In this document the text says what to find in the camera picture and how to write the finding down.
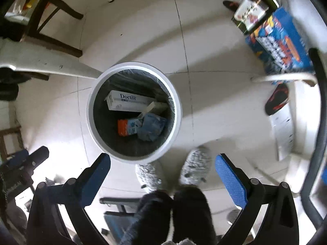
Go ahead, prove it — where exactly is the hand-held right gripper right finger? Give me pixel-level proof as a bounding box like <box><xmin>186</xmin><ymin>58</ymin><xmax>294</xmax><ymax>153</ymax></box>
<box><xmin>215</xmin><ymin>153</ymin><xmax>299</xmax><ymax>245</ymax></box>

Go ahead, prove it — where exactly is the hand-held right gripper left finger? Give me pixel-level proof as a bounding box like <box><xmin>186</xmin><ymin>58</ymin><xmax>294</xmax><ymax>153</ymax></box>
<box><xmin>26</xmin><ymin>153</ymin><xmax>111</xmax><ymax>245</ymax></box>

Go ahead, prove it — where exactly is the white round trash bin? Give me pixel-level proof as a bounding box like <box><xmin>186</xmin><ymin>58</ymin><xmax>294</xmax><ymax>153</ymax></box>
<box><xmin>86</xmin><ymin>62</ymin><xmax>183</xmax><ymax>162</ymax></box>

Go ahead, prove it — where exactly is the wooden stool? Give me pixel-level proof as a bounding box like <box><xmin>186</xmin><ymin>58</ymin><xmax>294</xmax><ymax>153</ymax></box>
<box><xmin>0</xmin><ymin>126</ymin><xmax>24</xmax><ymax>160</ymax></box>

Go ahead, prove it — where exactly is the person's right grey fuzzy slipper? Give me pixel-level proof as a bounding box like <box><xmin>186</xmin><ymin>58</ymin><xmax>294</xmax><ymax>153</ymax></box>
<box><xmin>179</xmin><ymin>145</ymin><xmax>213</xmax><ymax>186</ymax></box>

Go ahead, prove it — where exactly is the person's grey fuzzy slipper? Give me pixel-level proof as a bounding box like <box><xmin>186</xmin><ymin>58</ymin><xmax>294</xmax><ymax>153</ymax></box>
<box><xmin>179</xmin><ymin>145</ymin><xmax>213</xmax><ymax>186</ymax></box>
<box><xmin>135</xmin><ymin>160</ymin><xmax>164</xmax><ymax>192</ymax></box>

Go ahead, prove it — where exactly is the person's right dark trouser leg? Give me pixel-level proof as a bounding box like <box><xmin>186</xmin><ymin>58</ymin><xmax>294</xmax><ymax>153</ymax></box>
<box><xmin>173</xmin><ymin>186</ymin><xmax>215</xmax><ymax>245</ymax></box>

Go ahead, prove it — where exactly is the person's dark trouser leg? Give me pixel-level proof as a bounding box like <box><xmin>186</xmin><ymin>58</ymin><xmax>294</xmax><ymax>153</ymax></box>
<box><xmin>173</xmin><ymin>186</ymin><xmax>215</xmax><ymax>245</ymax></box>
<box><xmin>125</xmin><ymin>190</ymin><xmax>177</xmax><ymax>245</ymax></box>

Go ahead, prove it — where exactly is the person's left grey fuzzy slipper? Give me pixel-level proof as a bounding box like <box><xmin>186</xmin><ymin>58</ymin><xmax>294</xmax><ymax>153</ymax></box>
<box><xmin>135</xmin><ymin>160</ymin><xmax>164</xmax><ymax>192</ymax></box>

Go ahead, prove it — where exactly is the orange and blue packet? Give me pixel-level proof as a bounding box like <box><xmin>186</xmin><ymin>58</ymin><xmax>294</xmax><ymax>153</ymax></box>
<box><xmin>118</xmin><ymin>119</ymin><xmax>143</xmax><ymax>136</ymax></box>

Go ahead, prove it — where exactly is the crumpled blue plastic packet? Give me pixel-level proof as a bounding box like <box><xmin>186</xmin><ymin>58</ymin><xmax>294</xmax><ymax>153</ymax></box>
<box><xmin>137</xmin><ymin>113</ymin><xmax>168</xmax><ymax>142</ymax></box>

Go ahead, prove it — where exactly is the person's left dark trouser leg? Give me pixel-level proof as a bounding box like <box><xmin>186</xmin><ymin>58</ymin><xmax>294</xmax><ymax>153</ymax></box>
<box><xmin>125</xmin><ymin>190</ymin><xmax>177</xmax><ymax>245</ymax></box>

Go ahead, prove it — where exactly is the white printed sheet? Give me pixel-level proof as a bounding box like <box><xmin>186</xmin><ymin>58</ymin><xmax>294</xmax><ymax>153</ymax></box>
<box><xmin>269</xmin><ymin>102</ymin><xmax>297</xmax><ymax>162</ymax></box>

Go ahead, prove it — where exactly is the long white carton box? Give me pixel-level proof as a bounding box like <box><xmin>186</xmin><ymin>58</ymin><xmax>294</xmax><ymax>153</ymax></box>
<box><xmin>105</xmin><ymin>90</ymin><xmax>156</xmax><ymax>111</ymax></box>

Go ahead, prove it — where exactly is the small cream carton box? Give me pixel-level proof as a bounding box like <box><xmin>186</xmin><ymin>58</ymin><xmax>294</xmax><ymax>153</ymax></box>
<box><xmin>139</xmin><ymin>101</ymin><xmax>168</xmax><ymax>116</ymax></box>

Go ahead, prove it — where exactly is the black and red shoe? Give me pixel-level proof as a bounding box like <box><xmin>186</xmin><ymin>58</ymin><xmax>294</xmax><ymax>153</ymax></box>
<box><xmin>264</xmin><ymin>83</ymin><xmax>291</xmax><ymax>117</ymax></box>

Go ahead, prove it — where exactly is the black curved tube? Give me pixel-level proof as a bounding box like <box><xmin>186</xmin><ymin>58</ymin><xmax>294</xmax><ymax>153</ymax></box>
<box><xmin>299</xmin><ymin>48</ymin><xmax>327</xmax><ymax>236</ymax></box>

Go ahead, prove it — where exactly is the white curved bar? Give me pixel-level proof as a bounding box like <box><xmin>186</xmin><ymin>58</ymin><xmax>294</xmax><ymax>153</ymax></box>
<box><xmin>250</xmin><ymin>72</ymin><xmax>318</xmax><ymax>84</ymax></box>

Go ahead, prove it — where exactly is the white plastic beam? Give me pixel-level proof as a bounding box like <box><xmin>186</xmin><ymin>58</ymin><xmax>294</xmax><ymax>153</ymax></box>
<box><xmin>0</xmin><ymin>36</ymin><xmax>102</xmax><ymax>80</ymax></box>

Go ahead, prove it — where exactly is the blue printed cardboard box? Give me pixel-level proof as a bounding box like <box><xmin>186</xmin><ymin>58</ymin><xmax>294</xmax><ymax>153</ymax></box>
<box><xmin>245</xmin><ymin>6</ymin><xmax>315</xmax><ymax>85</ymax></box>

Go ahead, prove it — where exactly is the clear plastic bag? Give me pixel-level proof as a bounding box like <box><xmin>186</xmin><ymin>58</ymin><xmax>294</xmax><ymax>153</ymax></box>
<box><xmin>4</xmin><ymin>0</ymin><xmax>39</xmax><ymax>26</ymax></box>

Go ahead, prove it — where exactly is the dark wooden chair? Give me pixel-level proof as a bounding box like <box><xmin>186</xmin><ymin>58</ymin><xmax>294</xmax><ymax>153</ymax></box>
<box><xmin>24</xmin><ymin>0</ymin><xmax>85</xmax><ymax>58</ymax></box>

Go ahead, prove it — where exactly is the white and green printed box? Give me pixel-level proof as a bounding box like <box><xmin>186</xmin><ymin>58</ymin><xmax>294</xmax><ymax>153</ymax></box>
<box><xmin>231</xmin><ymin>0</ymin><xmax>270</xmax><ymax>35</ymax></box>

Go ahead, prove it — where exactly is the black and orange shoe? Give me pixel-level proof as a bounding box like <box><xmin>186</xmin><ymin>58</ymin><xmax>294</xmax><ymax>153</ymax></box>
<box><xmin>222</xmin><ymin>0</ymin><xmax>242</xmax><ymax>12</ymax></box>

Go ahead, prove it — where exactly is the grey blue metal frame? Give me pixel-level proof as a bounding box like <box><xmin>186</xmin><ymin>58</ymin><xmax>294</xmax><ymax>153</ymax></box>
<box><xmin>99</xmin><ymin>196</ymin><xmax>144</xmax><ymax>236</ymax></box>

